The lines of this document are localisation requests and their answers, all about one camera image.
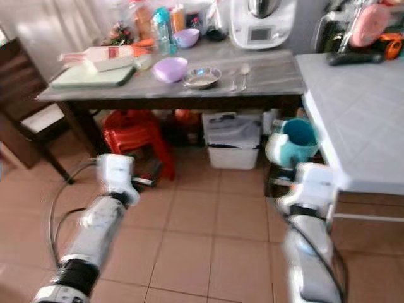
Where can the teal and white mug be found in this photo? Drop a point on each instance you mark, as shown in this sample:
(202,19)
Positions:
(293,142)

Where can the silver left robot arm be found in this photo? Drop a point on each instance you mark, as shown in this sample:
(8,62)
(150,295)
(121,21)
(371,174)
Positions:
(96,233)

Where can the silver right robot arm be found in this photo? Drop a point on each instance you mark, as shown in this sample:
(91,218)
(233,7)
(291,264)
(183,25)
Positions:
(306,252)

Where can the red plastic stool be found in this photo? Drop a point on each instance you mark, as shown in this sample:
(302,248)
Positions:
(132,136)

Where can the white bin with plastic bag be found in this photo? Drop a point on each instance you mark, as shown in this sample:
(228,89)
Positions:
(232,142)

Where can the white tiled table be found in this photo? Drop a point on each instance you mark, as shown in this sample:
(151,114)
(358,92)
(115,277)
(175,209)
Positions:
(353,113)

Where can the grey top dark wooden table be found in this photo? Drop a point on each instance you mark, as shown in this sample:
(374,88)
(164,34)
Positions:
(265,72)

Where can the metal fork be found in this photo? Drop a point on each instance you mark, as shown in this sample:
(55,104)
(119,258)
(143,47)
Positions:
(233,81)

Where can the large purple bowl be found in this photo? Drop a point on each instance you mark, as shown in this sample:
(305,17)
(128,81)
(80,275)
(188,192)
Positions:
(170,69)

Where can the pale green cutting board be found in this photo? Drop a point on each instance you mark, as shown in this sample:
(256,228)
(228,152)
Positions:
(88,78)

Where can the round metal plate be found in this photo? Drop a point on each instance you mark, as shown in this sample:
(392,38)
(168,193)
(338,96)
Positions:
(202,78)

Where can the small pale cup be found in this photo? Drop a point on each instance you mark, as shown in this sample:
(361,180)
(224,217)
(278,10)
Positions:
(144,62)

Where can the dark wooden chair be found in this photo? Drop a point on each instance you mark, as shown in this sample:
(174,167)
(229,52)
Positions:
(19,88)

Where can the long black object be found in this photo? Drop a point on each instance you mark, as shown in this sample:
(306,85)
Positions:
(353,59)

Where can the orange carrot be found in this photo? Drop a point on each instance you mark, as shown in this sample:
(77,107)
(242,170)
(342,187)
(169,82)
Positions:
(142,43)

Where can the small decorated plant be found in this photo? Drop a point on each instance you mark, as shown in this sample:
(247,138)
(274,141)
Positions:
(120,35)

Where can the small purple bowl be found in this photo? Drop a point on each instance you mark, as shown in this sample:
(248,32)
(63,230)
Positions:
(187,38)

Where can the white kitchen appliance with screen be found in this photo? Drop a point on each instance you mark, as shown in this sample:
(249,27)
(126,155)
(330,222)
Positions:
(262,28)

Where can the clear bottle with teal cap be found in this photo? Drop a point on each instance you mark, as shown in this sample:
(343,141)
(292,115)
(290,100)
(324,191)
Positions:
(163,31)

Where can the black bag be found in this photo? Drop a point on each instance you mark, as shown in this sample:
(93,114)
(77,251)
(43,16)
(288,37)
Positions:
(333,28)

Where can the black bowl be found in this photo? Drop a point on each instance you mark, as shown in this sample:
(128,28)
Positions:
(216,33)

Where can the small orange bottle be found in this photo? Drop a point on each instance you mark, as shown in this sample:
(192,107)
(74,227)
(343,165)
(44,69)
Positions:
(177,19)

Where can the orange tool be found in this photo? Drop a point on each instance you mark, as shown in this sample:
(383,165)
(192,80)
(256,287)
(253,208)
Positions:
(392,45)

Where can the pink oval object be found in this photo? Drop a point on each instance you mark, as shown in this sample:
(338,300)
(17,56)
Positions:
(371,25)

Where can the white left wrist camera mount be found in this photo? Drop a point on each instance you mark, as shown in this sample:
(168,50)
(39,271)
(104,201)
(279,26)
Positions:
(117,175)

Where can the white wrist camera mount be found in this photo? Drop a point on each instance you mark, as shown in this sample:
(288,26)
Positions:
(117,175)
(312,186)

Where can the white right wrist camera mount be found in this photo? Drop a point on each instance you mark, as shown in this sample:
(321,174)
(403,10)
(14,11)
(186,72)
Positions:
(312,186)

